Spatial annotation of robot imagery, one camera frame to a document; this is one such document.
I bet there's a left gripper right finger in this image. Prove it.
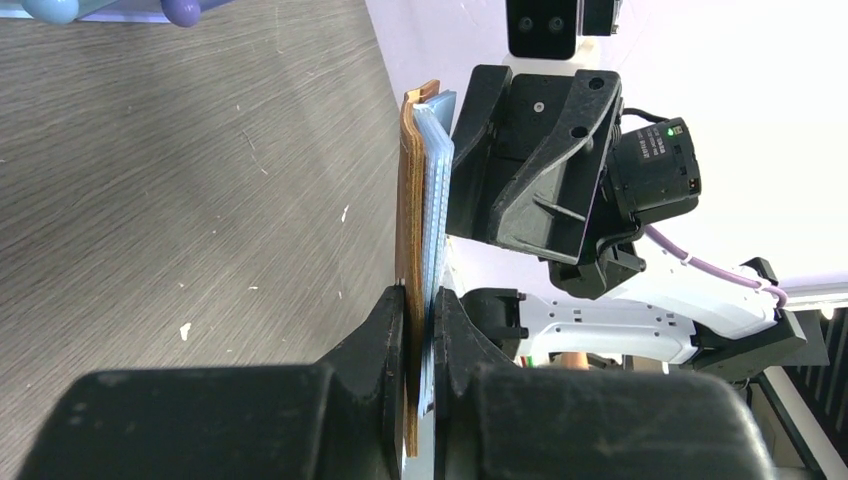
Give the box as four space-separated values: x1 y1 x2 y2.
433 288 514 479

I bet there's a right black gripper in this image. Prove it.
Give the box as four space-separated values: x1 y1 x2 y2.
447 65 702 300

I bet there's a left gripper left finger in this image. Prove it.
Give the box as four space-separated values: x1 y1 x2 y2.
317 286 405 479

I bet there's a brown leather card holder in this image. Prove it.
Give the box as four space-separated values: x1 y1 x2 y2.
395 80 440 458

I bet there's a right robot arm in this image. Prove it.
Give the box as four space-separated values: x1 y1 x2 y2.
447 65 808 382

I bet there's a purple right bin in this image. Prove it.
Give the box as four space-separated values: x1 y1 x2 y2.
80 0 232 28

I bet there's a light blue middle bin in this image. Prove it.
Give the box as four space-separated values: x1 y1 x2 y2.
1 0 116 25

